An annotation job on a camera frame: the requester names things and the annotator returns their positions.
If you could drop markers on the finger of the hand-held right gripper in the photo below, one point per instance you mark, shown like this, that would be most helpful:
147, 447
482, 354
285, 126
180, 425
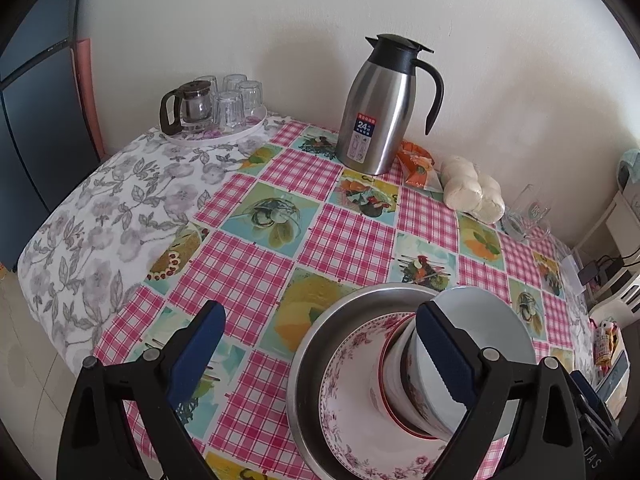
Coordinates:
584, 390
607, 420

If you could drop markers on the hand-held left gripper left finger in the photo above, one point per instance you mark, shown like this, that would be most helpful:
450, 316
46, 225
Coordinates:
197, 355

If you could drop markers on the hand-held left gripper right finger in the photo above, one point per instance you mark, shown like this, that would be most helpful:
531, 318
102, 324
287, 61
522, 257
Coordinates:
445, 355

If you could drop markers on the patterned white bowl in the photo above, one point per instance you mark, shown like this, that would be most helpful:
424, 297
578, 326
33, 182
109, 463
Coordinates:
500, 330

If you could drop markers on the strawberry print bowl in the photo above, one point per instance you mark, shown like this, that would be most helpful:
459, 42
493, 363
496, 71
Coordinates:
392, 390

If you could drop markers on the pink floral rim plate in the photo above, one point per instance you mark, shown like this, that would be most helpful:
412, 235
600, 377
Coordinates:
350, 400

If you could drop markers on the round stainless steel plate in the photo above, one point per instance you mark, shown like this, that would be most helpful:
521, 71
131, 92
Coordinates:
320, 360

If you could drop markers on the blue box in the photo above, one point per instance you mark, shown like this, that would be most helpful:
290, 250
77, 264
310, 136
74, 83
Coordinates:
617, 385

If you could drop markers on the colourful small packet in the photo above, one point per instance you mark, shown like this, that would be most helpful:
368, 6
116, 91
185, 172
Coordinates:
607, 345

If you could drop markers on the clear plastic container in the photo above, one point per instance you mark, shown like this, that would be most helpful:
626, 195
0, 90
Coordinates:
574, 275

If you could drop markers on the dark electronic device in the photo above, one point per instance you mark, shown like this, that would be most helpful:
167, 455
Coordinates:
590, 272

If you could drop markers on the pink checkered tablecloth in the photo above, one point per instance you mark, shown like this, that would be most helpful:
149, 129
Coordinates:
350, 230

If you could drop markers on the clear glass mug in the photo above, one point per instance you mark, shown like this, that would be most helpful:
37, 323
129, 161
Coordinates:
530, 220

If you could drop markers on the bag of white steamed buns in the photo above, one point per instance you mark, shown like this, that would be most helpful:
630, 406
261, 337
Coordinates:
465, 192

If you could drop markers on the grey floral cloth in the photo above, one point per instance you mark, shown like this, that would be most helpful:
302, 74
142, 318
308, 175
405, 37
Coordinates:
100, 220

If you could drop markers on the white shelf unit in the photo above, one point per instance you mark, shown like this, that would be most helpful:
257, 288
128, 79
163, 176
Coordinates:
620, 210

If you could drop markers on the orange snack packet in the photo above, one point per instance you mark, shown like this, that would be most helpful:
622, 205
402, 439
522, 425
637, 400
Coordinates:
417, 167

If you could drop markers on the stainless steel thermos jug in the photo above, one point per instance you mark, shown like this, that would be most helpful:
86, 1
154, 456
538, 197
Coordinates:
375, 120

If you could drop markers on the glass teapot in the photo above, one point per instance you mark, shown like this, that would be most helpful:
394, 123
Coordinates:
192, 107

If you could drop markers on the dark blue cabinet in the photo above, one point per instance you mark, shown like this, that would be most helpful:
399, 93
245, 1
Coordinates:
40, 135

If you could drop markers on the pink board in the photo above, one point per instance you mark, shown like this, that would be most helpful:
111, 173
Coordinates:
85, 90

